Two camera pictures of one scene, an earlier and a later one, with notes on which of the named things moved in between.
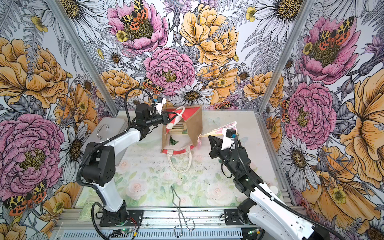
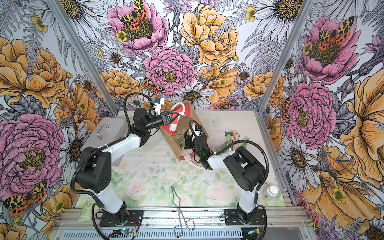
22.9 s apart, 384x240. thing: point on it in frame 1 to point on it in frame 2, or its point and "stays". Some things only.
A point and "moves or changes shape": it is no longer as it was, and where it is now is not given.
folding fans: [179, 128] to [181, 141]
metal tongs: [190, 223] stays
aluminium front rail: [205, 219] stays
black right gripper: [216, 144] to [188, 142]
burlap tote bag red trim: [182, 132] moves or changes shape
